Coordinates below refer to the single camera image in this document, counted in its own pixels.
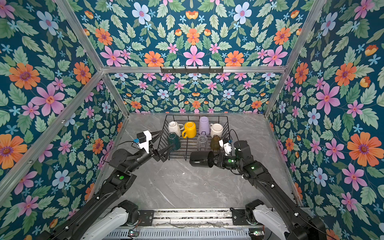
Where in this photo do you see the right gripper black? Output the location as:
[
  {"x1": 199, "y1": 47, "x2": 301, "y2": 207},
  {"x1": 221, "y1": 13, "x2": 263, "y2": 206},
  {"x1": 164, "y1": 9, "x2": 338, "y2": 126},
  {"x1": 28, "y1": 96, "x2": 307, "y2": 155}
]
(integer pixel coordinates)
[{"x1": 207, "y1": 153, "x2": 244, "y2": 171}]

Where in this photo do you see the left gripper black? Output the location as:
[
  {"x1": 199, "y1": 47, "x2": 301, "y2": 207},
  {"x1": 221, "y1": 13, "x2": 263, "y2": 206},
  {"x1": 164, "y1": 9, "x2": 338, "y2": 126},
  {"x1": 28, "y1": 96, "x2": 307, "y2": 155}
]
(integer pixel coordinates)
[{"x1": 125, "y1": 129, "x2": 175, "y2": 175}]

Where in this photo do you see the cream mug green outside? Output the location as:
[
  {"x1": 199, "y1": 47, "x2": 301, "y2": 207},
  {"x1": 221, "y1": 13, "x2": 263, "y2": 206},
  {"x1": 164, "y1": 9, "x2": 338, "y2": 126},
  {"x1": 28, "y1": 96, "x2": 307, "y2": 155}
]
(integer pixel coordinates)
[{"x1": 167, "y1": 132, "x2": 181, "y2": 151}]

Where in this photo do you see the white ceramic mug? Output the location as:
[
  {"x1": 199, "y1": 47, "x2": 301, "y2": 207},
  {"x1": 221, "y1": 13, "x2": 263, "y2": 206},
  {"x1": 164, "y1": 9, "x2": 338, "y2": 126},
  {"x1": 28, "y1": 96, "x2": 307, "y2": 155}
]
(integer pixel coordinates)
[{"x1": 168, "y1": 121, "x2": 184, "y2": 137}]

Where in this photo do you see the olive green glass cup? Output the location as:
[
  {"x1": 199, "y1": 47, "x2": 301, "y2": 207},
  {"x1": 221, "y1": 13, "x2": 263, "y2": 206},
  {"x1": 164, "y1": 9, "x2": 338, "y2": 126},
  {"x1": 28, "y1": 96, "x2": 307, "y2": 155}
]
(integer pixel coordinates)
[{"x1": 210, "y1": 135, "x2": 221, "y2": 152}]

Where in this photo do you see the black mug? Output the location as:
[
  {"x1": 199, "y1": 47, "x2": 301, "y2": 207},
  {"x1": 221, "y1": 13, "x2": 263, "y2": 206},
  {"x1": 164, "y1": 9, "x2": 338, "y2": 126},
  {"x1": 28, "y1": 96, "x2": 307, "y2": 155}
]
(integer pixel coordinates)
[{"x1": 189, "y1": 151, "x2": 215, "y2": 168}]

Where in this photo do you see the yellow mug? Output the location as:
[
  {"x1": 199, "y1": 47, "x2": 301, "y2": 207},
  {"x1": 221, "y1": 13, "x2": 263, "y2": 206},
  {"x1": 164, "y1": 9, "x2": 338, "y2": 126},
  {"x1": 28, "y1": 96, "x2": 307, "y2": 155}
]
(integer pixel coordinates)
[{"x1": 182, "y1": 122, "x2": 197, "y2": 139}]

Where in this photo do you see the white mug red inside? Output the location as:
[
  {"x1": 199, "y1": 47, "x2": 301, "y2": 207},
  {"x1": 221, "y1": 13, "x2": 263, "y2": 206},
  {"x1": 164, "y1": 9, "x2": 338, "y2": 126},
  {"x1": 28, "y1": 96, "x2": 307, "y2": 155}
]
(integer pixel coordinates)
[{"x1": 210, "y1": 123, "x2": 224, "y2": 138}]

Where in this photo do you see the clear glass cup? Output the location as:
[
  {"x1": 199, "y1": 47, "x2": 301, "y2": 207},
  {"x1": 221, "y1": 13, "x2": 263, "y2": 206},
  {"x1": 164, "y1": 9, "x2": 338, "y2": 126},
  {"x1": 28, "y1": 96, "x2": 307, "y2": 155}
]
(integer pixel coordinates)
[{"x1": 197, "y1": 133, "x2": 208, "y2": 151}]

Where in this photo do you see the lavender plastic cup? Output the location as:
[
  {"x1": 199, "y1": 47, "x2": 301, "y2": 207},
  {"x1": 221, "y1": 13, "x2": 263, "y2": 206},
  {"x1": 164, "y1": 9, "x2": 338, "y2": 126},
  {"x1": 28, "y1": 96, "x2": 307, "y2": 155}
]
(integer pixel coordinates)
[{"x1": 199, "y1": 116, "x2": 211, "y2": 136}]

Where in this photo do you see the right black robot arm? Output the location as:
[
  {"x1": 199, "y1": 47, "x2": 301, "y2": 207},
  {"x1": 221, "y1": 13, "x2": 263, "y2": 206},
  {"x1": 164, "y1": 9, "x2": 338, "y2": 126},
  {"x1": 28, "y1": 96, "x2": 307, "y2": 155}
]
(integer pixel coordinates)
[{"x1": 214, "y1": 139, "x2": 327, "y2": 240}]

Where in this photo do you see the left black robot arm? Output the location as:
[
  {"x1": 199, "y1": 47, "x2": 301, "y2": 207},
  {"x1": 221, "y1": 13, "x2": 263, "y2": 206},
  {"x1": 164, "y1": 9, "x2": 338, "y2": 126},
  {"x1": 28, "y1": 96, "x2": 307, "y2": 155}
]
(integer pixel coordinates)
[{"x1": 38, "y1": 131, "x2": 175, "y2": 240}]

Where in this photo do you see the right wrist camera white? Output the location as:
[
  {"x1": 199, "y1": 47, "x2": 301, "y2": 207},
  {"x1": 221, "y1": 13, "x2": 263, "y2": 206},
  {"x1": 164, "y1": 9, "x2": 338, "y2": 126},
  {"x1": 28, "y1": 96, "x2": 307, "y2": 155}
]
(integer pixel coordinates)
[{"x1": 219, "y1": 138, "x2": 232, "y2": 156}]

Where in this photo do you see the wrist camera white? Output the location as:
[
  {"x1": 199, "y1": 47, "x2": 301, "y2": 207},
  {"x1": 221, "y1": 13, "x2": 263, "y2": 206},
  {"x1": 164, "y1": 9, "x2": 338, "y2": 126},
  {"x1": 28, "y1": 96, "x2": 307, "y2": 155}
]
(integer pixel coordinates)
[
  {"x1": 219, "y1": 138, "x2": 232, "y2": 156},
  {"x1": 134, "y1": 131, "x2": 152, "y2": 154}
]

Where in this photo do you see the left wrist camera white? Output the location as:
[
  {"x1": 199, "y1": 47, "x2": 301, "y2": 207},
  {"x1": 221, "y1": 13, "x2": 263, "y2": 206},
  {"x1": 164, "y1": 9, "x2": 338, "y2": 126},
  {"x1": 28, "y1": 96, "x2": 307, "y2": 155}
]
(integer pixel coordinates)
[{"x1": 134, "y1": 131, "x2": 152, "y2": 154}]

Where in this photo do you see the black wire dish rack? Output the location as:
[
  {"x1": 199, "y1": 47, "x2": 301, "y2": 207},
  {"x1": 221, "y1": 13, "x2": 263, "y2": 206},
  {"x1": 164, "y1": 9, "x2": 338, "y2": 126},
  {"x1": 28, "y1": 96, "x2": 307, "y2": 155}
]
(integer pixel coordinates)
[{"x1": 158, "y1": 114, "x2": 230, "y2": 161}]

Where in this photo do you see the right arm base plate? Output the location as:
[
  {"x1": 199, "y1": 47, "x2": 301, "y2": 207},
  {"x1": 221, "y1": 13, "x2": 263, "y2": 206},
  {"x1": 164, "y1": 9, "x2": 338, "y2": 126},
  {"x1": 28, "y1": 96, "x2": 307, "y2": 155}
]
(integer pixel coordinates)
[{"x1": 230, "y1": 208, "x2": 256, "y2": 226}]

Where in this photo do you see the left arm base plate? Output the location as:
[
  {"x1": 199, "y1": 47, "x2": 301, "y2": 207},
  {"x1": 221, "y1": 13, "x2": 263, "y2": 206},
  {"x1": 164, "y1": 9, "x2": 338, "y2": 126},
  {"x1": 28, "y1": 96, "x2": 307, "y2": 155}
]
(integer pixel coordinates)
[{"x1": 133, "y1": 210, "x2": 155, "y2": 227}]

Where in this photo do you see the metal hook rail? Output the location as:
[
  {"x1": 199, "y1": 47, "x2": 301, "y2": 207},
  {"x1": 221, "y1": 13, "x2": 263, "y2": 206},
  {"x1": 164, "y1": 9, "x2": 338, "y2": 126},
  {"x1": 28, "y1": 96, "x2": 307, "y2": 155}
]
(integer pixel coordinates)
[{"x1": 160, "y1": 67, "x2": 224, "y2": 74}]

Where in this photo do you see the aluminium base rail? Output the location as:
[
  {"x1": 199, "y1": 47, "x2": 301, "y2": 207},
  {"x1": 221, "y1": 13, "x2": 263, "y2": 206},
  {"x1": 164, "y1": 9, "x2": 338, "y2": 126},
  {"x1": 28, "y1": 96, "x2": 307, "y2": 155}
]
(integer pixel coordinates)
[{"x1": 64, "y1": 207, "x2": 319, "y2": 240}]

